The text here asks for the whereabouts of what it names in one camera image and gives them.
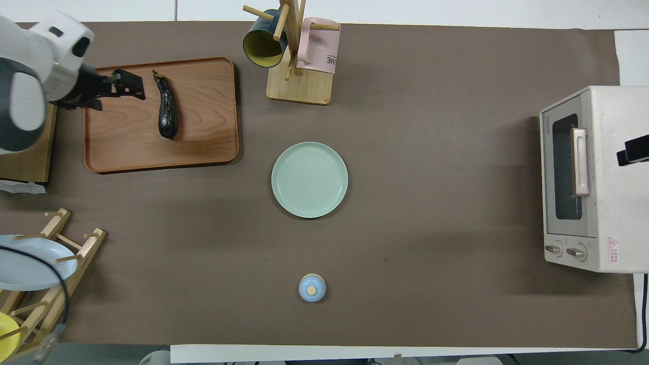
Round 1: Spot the yellow plate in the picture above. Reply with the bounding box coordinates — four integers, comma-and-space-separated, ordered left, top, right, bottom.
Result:
0, 312, 22, 359

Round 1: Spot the pale green plate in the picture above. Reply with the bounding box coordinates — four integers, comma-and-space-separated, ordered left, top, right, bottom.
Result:
271, 141, 349, 219

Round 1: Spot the light blue plate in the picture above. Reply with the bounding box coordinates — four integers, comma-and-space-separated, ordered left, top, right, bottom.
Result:
0, 234, 79, 292

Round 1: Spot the pink mug with print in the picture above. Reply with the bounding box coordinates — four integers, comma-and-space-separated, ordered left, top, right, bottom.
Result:
296, 17, 341, 75

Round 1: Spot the brown table mat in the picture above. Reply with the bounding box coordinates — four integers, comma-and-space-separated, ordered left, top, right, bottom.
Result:
0, 21, 638, 350

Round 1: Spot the oven door with handle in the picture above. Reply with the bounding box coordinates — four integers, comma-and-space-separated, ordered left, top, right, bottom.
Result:
540, 90, 599, 239

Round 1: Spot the wooden two-tier shelf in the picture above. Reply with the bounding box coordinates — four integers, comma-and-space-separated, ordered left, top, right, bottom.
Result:
0, 104, 57, 184

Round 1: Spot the brown wooden tray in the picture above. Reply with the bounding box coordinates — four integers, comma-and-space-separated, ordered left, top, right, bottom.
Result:
84, 57, 240, 174

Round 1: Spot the white foam padding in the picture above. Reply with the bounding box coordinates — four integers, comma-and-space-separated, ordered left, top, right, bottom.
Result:
0, 179, 47, 195

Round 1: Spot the wooden dish rack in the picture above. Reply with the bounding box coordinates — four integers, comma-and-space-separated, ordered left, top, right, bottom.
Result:
0, 208, 107, 361

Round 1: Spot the dark blue mug yellow inside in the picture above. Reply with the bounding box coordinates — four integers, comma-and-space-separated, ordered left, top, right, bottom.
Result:
242, 9, 289, 69

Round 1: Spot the wooden mug tree stand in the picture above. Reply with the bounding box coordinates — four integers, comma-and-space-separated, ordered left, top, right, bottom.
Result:
242, 0, 341, 106

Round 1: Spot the white toaster oven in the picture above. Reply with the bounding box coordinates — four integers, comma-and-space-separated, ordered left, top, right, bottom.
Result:
539, 85, 649, 274

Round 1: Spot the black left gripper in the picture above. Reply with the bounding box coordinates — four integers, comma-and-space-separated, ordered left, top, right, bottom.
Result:
51, 62, 147, 112

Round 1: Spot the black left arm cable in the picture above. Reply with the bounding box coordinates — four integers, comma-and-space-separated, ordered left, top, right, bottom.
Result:
0, 246, 70, 361

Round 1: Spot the black oven power cable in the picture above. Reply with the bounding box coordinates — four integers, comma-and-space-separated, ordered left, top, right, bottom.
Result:
629, 273, 649, 354

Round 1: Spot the dark purple eggplant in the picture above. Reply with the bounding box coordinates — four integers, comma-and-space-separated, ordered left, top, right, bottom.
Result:
153, 70, 179, 140

